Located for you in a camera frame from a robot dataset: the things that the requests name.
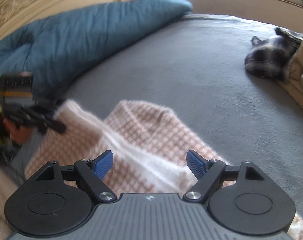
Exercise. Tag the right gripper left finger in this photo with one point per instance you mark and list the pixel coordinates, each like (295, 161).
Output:
(90, 175)

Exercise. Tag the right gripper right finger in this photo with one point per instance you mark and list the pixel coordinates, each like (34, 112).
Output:
(208, 173)

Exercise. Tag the pink checkered knit sweater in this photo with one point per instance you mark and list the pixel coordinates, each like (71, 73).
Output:
(149, 144)

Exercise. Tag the teal blue duvet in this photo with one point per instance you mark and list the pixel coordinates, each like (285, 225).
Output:
(59, 48)

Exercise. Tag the grey bed blanket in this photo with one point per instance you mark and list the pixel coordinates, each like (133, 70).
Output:
(195, 67)

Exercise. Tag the tan brown garment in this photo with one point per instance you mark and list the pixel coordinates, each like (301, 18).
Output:
(293, 83)

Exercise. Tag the dark plaid garment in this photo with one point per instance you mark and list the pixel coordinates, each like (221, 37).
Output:
(271, 57)

